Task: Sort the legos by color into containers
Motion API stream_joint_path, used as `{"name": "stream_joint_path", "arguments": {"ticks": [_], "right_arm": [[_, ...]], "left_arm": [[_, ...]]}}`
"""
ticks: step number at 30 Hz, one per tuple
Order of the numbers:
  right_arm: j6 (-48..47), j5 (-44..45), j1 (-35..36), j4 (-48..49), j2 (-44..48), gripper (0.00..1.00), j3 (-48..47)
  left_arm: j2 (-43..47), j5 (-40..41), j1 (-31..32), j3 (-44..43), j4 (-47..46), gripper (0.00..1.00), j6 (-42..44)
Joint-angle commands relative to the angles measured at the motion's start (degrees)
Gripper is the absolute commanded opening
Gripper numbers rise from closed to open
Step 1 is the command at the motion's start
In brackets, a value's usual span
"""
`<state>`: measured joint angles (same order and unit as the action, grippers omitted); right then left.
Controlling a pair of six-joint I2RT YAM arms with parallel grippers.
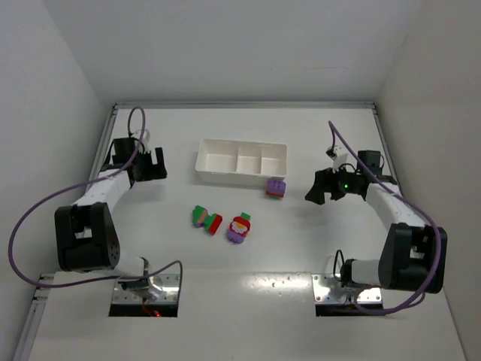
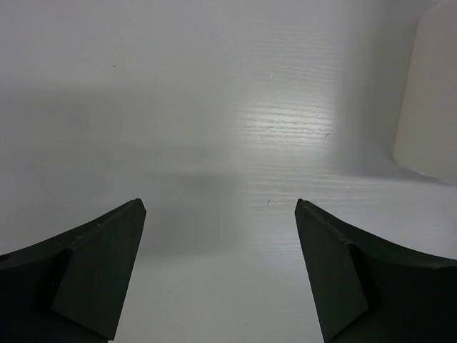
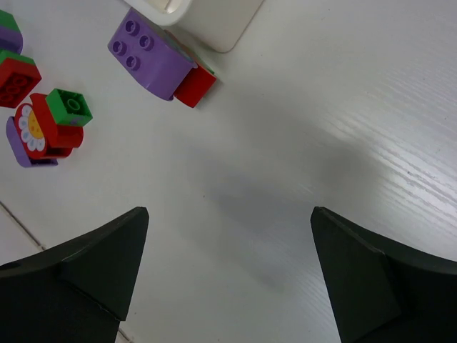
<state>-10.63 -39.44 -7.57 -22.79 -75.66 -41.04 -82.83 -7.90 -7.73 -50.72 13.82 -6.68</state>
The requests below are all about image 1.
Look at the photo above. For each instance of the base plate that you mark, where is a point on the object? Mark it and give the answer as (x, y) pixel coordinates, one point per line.
(161, 289)
(328, 291)

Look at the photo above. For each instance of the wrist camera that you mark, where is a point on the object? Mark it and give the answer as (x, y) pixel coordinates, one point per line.
(142, 136)
(338, 156)

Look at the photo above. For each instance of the santa lego stack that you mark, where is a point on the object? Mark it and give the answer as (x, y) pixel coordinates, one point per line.
(238, 228)

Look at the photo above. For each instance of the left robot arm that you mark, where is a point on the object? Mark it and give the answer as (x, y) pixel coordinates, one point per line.
(86, 238)

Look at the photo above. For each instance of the left base plate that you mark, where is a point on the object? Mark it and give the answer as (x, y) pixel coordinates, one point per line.
(161, 289)

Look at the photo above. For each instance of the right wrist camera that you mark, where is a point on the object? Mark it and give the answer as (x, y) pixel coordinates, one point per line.
(338, 156)

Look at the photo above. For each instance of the purple lego brick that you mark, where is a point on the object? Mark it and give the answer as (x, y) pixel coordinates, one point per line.
(276, 186)

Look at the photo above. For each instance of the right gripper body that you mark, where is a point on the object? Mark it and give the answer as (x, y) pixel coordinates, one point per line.
(327, 185)

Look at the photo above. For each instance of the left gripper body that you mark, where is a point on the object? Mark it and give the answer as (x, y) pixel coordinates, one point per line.
(149, 168)

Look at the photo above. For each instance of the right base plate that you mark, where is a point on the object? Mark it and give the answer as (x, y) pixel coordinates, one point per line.
(328, 291)

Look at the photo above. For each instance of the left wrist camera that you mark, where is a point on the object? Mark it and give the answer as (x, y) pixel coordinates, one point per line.
(142, 136)

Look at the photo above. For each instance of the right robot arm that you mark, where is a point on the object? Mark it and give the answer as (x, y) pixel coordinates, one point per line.
(414, 252)

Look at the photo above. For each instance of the white divided container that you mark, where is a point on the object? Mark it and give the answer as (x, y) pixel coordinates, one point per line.
(240, 163)

